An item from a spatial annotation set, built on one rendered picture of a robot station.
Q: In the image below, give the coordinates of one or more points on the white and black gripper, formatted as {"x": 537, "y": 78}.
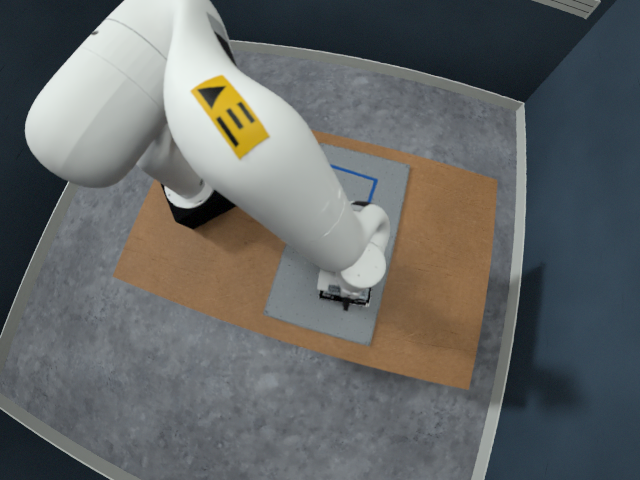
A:
{"x": 346, "y": 296}

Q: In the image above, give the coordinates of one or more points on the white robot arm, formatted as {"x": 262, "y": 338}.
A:
{"x": 102, "y": 110}

